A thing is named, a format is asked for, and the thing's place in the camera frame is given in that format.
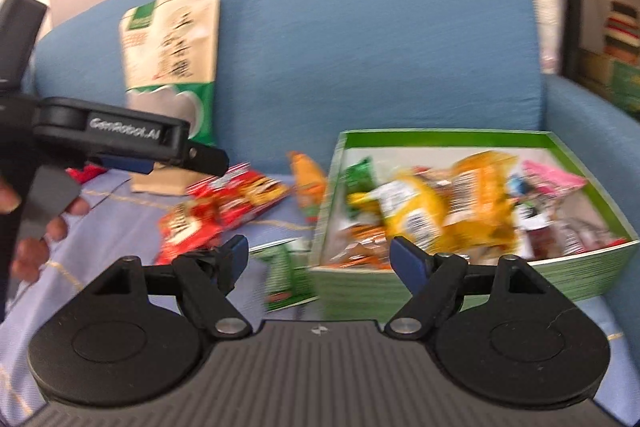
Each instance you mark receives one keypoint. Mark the green white cardboard box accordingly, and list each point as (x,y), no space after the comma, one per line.
(350,292)

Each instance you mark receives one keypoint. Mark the pile of mixed snack packets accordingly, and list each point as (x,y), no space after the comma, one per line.
(480,207)

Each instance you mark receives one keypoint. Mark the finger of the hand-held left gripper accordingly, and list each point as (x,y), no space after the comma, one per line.
(210,159)
(130,164)

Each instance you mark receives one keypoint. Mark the green snack bag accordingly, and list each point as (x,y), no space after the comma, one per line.
(287,277)

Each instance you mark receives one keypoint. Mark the dark shelf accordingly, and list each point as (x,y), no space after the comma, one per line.
(610,32)

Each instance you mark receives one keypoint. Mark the person's left hand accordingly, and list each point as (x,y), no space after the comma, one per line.
(55,227)

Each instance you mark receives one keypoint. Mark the light blue blanket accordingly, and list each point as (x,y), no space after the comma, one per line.
(115,222)

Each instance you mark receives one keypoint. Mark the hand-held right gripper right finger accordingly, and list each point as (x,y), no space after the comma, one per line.
(405,259)

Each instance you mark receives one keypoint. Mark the blue sofa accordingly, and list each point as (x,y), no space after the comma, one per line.
(375,47)

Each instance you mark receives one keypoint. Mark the large beige green standing pouch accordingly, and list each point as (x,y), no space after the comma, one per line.
(172,47)

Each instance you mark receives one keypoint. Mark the orange snack bag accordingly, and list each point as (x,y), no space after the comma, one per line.
(307,184)

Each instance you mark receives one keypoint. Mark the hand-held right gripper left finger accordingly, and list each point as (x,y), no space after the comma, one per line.
(239,253)

